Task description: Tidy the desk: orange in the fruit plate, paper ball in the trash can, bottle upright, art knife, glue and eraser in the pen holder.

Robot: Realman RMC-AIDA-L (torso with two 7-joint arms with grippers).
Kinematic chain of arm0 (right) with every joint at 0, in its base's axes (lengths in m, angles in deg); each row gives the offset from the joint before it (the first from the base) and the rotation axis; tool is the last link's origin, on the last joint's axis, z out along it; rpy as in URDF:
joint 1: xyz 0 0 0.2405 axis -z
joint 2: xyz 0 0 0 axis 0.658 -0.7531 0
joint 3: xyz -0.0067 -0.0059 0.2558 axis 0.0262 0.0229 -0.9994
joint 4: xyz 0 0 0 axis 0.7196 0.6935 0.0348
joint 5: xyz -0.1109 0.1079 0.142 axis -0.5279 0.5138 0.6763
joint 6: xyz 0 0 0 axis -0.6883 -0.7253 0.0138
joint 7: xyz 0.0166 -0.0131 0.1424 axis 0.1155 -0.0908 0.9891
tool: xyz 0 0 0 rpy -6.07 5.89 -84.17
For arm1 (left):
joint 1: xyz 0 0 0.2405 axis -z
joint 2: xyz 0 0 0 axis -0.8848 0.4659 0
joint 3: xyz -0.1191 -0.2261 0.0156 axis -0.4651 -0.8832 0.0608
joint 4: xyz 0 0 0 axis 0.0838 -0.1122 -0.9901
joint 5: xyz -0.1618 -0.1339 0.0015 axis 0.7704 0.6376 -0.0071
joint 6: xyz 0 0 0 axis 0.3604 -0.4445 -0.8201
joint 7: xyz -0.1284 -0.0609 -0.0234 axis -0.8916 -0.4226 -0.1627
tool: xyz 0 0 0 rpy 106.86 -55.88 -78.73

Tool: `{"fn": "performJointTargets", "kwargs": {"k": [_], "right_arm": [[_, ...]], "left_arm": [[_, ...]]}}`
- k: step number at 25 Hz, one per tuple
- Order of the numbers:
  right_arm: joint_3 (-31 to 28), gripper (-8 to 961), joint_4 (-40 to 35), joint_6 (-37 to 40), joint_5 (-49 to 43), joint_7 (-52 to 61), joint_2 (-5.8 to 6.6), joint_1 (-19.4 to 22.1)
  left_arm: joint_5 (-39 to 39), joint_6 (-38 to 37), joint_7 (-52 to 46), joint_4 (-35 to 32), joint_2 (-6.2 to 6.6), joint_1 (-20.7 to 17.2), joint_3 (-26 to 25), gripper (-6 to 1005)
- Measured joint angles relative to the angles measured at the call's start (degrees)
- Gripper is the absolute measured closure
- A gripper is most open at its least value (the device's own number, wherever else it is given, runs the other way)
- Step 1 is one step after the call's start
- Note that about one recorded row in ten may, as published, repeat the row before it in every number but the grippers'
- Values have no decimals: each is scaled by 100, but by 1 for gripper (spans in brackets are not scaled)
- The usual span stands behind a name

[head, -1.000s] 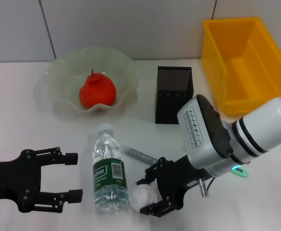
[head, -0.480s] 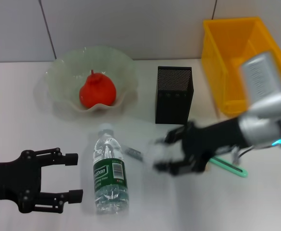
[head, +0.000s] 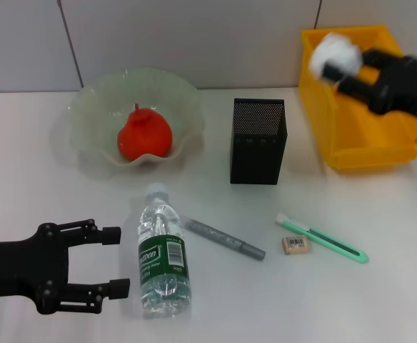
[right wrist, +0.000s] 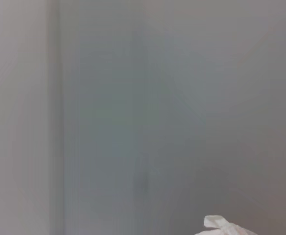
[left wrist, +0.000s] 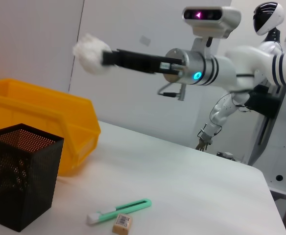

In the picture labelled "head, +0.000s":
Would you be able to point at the green toothbrush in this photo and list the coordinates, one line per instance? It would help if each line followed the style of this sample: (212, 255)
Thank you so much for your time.
(322, 239)

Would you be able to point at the beige eraser with barcode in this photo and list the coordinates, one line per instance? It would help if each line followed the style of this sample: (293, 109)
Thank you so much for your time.
(296, 246)

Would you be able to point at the clear green-label water bottle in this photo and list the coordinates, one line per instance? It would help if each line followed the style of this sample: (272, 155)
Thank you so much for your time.
(162, 257)

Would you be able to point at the red-orange toy orange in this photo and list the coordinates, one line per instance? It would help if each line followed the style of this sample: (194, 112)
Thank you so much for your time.
(144, 135)

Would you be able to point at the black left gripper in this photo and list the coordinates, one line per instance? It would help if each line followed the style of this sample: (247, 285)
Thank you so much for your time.
(15, 268)

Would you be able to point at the grey marker pen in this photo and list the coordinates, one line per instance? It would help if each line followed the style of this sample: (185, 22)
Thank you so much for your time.
(226, 240)

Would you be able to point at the white paper ball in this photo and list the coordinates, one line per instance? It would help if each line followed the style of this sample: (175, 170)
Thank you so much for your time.
(337, 50)

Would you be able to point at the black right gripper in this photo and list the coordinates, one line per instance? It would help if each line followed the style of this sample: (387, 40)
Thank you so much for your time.
(401, 89)

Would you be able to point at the yellow plastic storage bin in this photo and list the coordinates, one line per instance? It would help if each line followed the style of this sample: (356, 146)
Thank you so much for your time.
(372, 143)

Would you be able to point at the black mesh pen holder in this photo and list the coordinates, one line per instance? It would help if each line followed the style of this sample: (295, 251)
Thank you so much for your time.
(256, 157)

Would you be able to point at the pale green glass fruit plate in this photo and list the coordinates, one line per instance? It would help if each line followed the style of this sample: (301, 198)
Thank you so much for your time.
(98, 96)

